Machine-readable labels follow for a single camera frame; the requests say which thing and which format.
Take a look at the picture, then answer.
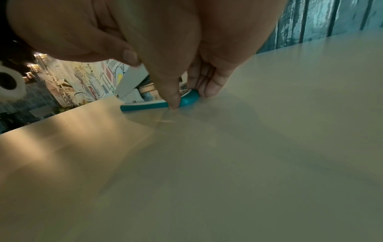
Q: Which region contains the person's right hand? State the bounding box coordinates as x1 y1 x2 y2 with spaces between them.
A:
6 0 290 111

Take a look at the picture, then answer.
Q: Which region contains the teal and white stapler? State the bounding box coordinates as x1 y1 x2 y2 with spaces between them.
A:
115 65 200 113

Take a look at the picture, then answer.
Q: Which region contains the white and black plush toy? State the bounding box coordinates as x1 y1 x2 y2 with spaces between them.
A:
0 63 27 101

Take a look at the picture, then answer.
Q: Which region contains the colourful illustrated wall poster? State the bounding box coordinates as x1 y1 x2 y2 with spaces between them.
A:
32 53 127 107

